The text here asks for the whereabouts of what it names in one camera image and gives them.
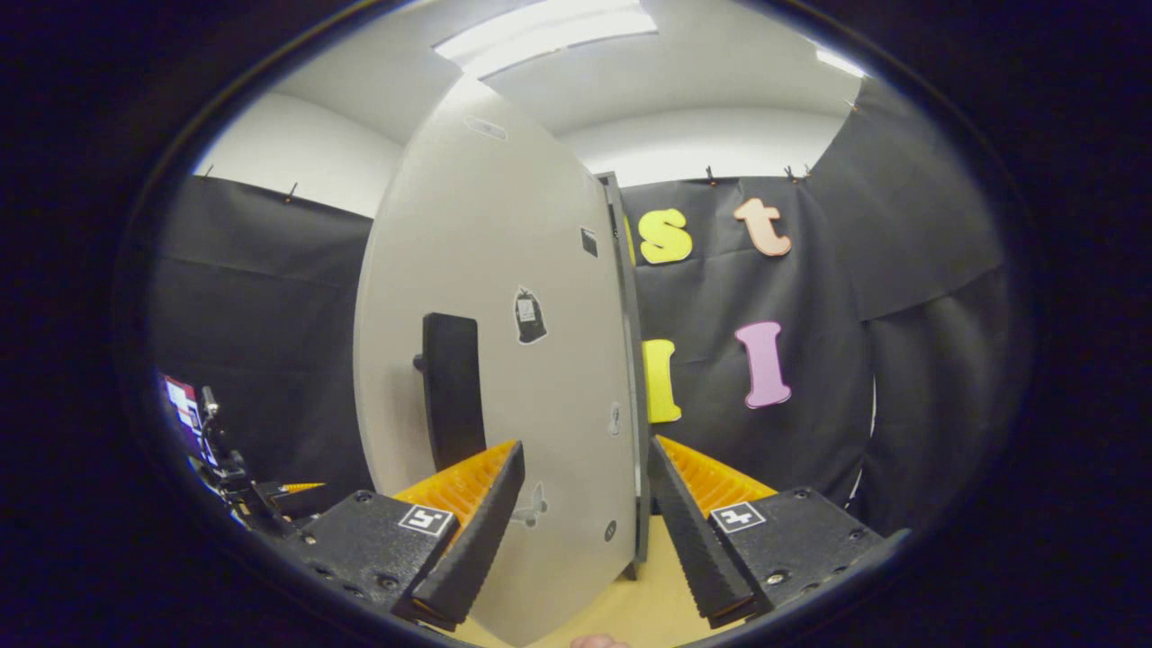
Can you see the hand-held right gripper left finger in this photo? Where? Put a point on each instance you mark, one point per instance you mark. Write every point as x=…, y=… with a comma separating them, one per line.
x=481, y=540

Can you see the computer monitor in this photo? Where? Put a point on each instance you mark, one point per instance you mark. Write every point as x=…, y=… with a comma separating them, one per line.
x=184, y=414

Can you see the white cabinet door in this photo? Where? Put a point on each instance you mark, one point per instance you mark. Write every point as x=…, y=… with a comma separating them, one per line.
x=540, y=387

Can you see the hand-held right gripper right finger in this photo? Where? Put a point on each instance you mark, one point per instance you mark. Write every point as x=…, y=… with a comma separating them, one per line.
x=693, y=540

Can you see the black backdrop cloth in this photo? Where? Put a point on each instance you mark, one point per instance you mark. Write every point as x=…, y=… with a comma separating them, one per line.
x=828, y=450

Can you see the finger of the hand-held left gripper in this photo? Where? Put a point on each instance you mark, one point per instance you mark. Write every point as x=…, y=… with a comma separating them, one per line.
x=292, y=502

